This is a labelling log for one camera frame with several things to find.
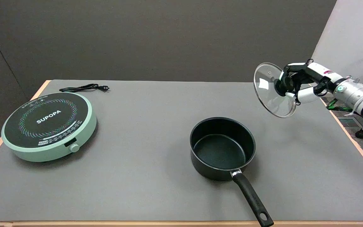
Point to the grey floor vent grille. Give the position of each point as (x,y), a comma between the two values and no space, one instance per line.
(348,122)

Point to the glass pot lid black knob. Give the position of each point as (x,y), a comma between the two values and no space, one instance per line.
(263,78)

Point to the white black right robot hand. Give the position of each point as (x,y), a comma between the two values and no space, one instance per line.
(320,71)

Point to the green round induction cooker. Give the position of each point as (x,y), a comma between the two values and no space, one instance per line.
(49,126)

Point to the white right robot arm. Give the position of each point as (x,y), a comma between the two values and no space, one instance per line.
(358,94)

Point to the grey table mat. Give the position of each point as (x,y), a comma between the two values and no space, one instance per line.
(137,176)

